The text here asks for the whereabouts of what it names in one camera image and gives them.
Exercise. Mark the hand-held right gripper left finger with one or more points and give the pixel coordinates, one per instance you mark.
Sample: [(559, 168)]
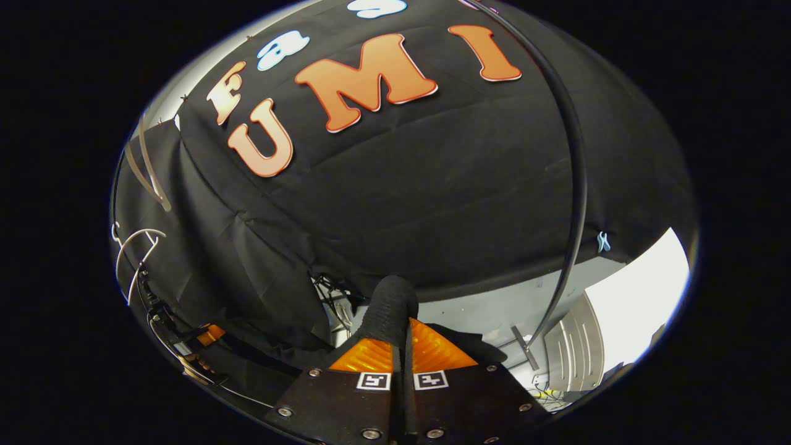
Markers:
[(334, 408)]

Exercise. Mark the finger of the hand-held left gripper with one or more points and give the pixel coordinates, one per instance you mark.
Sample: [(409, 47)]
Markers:
[(211, 334)]

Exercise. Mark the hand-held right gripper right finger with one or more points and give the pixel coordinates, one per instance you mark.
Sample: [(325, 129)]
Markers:
[(469, 402)]

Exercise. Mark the black knit jacket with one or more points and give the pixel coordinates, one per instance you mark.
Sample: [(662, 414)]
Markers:
[(392, 303)]

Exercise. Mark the white empty clothes hanger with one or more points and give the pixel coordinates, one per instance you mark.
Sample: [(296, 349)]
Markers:
[(123, 247)]

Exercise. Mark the black clothes rack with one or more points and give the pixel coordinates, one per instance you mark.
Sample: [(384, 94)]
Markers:
[(578, 185)]

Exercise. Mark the silver ribbed metal panel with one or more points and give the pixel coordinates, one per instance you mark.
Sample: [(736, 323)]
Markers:
[(575, 352)]

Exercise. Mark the light blue clip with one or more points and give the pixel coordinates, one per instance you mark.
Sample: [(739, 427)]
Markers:
[(604, 241)]

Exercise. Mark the black backdrop cloth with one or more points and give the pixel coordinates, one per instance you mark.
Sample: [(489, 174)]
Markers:
[(432, 185)]

